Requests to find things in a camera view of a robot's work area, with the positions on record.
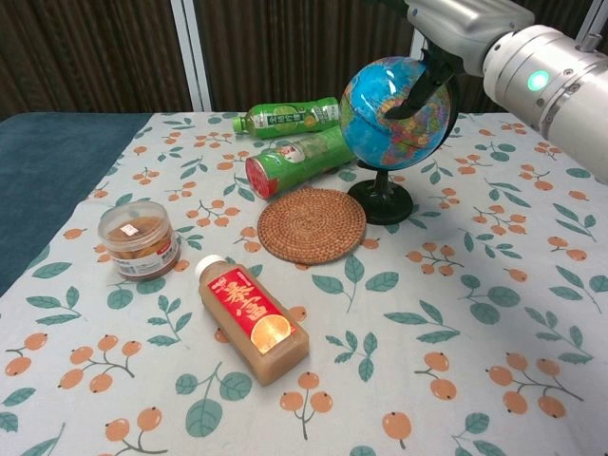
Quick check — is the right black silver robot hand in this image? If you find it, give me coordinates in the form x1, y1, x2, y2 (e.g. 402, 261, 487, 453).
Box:
384, 0, 536, 119

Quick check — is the blue globe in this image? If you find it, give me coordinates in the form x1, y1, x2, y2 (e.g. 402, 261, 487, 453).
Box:
339, 55, 462, 227

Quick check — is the green tea bottle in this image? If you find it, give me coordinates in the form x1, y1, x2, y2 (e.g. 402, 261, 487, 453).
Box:
231, 96, 342, 140

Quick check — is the green chips canister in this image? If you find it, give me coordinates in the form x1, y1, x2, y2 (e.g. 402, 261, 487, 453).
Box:
244, 123, 357, 200

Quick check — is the round woven rattan coaster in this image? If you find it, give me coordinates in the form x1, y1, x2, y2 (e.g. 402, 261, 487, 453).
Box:
256, 187, 368, 265

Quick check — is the floral printed tablecloth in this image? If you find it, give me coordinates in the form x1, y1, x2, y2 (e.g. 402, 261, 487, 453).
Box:
0, 111, 608, 456

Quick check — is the juice bottle with red label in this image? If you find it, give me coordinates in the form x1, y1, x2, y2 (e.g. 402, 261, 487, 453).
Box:
194, 254, 311, 387

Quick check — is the clear plastic snack jar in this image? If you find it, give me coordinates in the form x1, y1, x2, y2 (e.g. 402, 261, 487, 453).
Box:
97, 200, 181, 283

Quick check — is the teal blue table cover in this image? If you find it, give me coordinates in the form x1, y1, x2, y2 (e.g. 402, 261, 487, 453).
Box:
0, 112, 153, 296

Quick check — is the white partition frame post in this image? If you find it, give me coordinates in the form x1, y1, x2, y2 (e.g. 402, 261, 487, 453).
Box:
409, 33, 429, 64
169, 0, 213, 113

